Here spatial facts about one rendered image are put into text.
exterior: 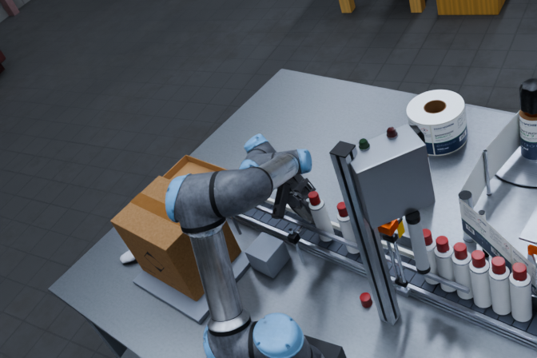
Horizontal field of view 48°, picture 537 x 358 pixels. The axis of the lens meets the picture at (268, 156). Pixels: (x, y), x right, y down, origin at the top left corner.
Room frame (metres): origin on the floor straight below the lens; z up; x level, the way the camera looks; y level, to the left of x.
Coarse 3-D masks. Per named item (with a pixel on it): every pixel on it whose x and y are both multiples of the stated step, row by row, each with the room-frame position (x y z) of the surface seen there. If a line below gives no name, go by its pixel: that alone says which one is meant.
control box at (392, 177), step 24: (384, 144) 1.05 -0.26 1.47; (408, 144) 1.02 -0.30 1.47; (360, 168) 1.00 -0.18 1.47; (384, 168) 0.99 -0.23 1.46; (408, 168) 0.99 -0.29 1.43; (360, 192) 1.00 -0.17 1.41; (384, 192) 0.99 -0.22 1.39; (408, 192) 0.99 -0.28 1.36; (432, 192) 1.00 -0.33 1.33; (384, 216) 0.99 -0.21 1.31
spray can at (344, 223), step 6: (342, 204) 1.31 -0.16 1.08; (342, 210) 1.29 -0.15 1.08; (336, 216) 1.32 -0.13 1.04; (342, 216) 1.30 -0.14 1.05; (342, 222) 1.29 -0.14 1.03; (348, 222) 1.28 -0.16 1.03; (342, 228) 1.30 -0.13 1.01; (348, 228) 1.29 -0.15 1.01; (342, 234) 1.31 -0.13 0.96; (348, 234) 1.29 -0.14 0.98; (348, 240) 1.29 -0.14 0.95; (354, 240) 1.29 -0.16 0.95; (348, 246) 1.29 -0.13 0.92; (348, 252) 1.30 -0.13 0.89; (354, 252) 1.29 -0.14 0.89
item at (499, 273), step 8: (496, 264) 0.92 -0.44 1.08; (504, 264) 0.91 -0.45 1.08; (488, 272) 0.93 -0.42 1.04; (496, 272) 0.91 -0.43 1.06; (504, 272) 0.91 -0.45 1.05; (496, 280) 0.90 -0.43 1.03; (504, 280) 0.90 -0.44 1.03; (496, 288) 0.91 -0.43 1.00; (504, 288) 0.90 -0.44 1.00; (496, 296) 0.91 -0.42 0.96; (504, 296) 0.90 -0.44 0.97; (496, 304) 0.91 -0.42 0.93; (504, 304) 0.90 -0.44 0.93; (496, 312) 0.91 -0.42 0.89; (504, 312) 0.90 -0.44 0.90
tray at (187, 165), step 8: (184, 160) 2.16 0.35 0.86; (192, 160) 2.14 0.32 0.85; (200, 160) 2.09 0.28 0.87; (176, 168) 2.13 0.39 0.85; (184, 168) 2.13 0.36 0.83; (192, 168) 2.11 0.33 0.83; (200, 168) 2.09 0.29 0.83; (208, 168) 2.07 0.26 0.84; (216, 168) 2.02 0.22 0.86; (168, 176) 2.09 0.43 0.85; (176, 176) 2.10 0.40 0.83
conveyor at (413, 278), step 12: (264, 204) 1.67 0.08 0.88; (252, 216) 1.64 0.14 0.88; (264, 216) 1.61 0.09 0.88; (288, 216) 1.56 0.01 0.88; (276, 228) 1.53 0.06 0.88; (288, 228) 1.51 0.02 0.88; (312, 240) 1.41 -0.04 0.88; (336, 252) 1.33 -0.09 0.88; (384, 252) 1.25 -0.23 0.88; (408, 276) 1.13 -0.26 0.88; (420, 276) 1.12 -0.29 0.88; (432, 288) 1.06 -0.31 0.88; (456, 300) 1.00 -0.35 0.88; (468, 300) 0.98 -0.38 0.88; (480, 312) 0.93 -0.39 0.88; (492, 312) 0.92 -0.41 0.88; (516, 324) 0.86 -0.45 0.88; (528, 324) 0.85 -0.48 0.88
